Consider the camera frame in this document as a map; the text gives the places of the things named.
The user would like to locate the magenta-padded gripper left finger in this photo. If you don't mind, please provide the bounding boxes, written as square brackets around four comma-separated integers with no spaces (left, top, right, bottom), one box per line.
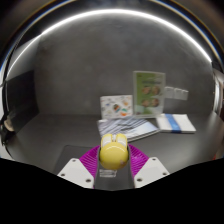
[57,144,102,190]

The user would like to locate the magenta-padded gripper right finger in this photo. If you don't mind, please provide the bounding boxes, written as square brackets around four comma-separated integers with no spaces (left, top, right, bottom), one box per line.
[126,143,170,189]

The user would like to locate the yellow rabbit-shaped computer mouse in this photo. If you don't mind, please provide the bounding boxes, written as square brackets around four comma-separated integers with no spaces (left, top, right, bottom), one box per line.
[98,133,130,171]

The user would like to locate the grey striped cover book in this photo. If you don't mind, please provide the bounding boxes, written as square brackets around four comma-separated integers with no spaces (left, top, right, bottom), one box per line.
[96,115,161,143]

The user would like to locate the white book with blue band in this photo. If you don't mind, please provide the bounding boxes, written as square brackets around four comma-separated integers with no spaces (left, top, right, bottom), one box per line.
[155,113,197,134]

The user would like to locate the white card with colourful stickers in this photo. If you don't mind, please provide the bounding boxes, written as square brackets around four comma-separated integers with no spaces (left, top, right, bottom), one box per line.
[99,94,134,120]

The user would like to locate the green food picture sign stand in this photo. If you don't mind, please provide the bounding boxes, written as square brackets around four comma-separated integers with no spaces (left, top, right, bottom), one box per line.
[132,70,167,118]

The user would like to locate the white wall sockets row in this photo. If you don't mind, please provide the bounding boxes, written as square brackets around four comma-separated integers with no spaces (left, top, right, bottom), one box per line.
[164,85,190,100]

